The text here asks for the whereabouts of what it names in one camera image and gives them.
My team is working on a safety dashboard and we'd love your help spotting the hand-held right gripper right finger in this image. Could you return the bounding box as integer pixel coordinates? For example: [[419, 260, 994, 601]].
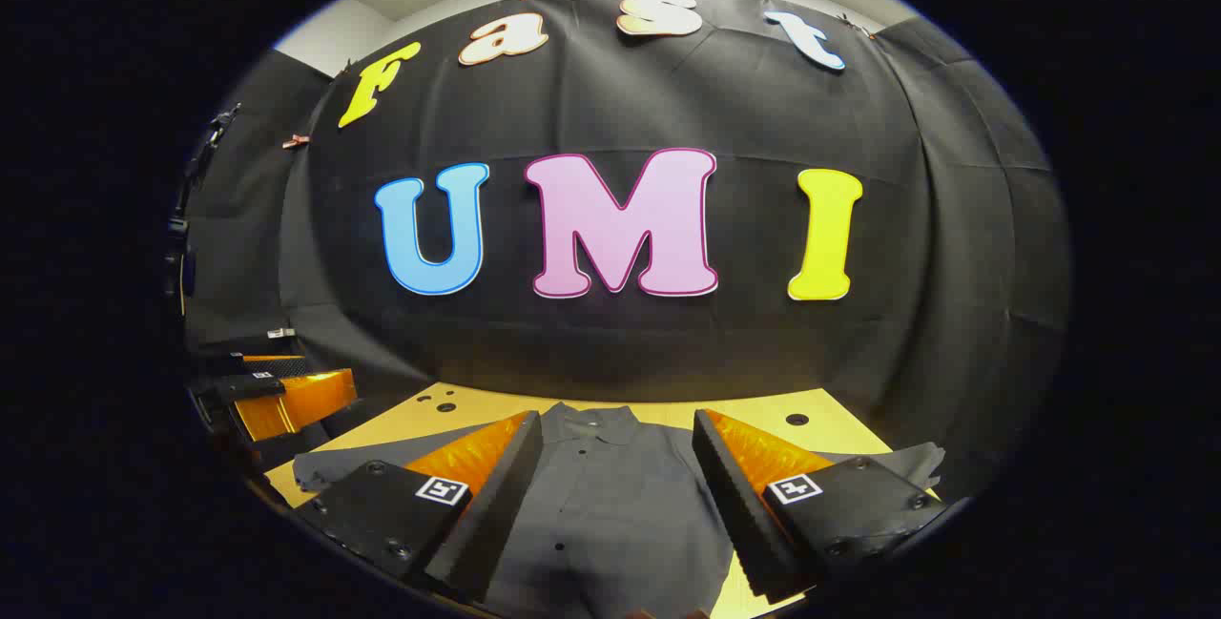
[[692, 407, 947, 604]]

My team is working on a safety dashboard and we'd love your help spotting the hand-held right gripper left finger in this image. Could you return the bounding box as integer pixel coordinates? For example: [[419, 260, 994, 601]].
[[291, 409, 545, 604]]

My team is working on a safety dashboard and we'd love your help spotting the grey button shirt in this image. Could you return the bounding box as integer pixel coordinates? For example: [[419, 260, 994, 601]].
[[291, 402, 947, 619]]

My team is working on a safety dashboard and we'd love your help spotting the black equipment stand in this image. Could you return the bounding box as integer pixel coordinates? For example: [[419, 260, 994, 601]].
[[162, 102, 244, 320]]

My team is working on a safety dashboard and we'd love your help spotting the black backdrop cloth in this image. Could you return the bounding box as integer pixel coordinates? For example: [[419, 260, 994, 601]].
[[176, 0, 1074, 506]]

